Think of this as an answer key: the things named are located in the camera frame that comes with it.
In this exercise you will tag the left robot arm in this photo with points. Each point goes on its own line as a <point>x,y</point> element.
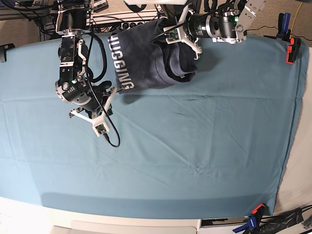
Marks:
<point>228,23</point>

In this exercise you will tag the teal table cloth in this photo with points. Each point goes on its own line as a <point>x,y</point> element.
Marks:
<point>215,147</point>

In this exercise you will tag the black plastic bag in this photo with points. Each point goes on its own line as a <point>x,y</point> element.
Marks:
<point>277,223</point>

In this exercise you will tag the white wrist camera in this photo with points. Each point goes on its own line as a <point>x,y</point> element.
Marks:
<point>172,37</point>
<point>101,129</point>

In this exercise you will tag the orange black clamp right edge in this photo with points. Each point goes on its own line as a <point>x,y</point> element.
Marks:
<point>293,50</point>

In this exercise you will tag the blue-grey heathered T-shirt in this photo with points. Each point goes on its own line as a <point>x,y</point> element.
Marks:
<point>142,63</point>

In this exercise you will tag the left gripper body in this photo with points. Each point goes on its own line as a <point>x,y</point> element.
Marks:
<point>191,28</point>

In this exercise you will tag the white power strip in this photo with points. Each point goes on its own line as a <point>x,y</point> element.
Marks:
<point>122,24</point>

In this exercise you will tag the blue orange clamp bottom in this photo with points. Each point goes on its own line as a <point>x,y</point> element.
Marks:
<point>253,221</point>

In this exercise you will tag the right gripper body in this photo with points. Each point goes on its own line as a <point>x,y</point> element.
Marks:
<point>90,100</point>

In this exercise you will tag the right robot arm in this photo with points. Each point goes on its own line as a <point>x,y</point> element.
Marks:
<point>73,52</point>

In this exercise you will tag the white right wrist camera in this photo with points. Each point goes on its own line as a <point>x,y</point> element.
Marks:
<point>101,129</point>

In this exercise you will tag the blue black clamp upper right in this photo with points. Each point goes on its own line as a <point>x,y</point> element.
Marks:
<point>283,31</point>

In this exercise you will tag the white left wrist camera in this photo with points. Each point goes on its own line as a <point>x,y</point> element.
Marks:
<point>172,37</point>

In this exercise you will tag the black clamp left edge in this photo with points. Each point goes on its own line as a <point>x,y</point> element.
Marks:
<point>3,51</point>

